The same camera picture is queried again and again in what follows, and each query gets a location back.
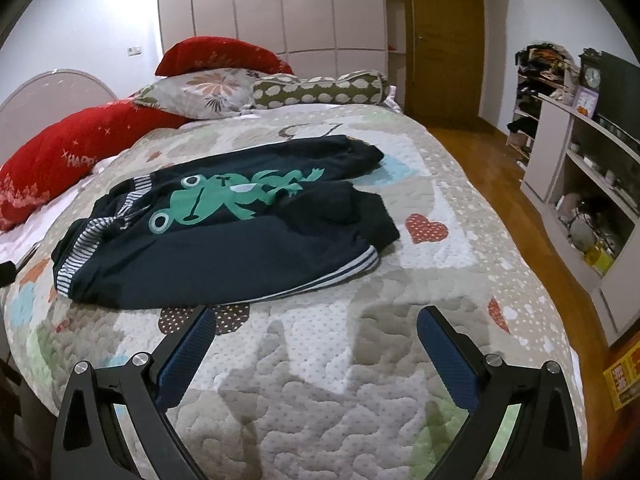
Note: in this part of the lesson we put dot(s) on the dark television screen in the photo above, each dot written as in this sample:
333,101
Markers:
620,90

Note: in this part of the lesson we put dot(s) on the pink soft toy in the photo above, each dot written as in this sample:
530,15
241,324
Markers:
567,207

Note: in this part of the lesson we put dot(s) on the yellow red printed box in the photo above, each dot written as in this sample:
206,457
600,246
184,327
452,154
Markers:
622,375

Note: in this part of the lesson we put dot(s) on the wooden door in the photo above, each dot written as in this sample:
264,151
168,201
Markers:
445,35

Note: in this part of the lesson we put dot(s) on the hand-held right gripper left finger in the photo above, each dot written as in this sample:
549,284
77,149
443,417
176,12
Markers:
187,355

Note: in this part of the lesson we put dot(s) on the pale rounded headboard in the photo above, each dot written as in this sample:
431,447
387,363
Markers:
40,95

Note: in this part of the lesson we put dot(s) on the white corner shelf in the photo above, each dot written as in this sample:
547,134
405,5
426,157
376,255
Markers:
395,20

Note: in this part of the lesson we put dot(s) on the yellow packet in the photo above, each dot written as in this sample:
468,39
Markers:
600,260

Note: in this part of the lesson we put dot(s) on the cluttered open rack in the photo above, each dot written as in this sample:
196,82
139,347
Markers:
540,75

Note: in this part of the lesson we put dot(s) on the floral pillow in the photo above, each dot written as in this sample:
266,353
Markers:
200,90

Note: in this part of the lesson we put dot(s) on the heart pattern quilt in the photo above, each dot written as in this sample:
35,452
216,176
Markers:
325,360

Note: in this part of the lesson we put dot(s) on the white shelf unit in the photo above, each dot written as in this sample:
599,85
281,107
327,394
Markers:
550,160

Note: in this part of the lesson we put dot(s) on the black striped garment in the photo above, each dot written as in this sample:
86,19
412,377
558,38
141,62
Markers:
225,260

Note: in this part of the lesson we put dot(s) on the small table clock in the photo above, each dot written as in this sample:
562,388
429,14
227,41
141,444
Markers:
585,102

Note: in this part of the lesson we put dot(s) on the dark mantel clock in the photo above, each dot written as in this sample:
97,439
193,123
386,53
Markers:
592,77

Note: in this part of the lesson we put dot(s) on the white bedsheet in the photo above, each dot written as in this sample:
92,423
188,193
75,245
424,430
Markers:
15,247

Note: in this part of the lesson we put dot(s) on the olive spotted bolster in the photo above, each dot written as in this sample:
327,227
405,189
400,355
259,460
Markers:
320,90

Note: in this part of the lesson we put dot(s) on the red pillow with white print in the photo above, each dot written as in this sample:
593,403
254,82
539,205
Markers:
60,160

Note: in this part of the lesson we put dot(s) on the white wardrobe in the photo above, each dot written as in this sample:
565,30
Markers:
260,5

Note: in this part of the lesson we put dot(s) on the white round object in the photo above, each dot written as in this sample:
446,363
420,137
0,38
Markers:
582,235

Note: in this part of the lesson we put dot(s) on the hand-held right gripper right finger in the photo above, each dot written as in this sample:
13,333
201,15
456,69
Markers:
445,355

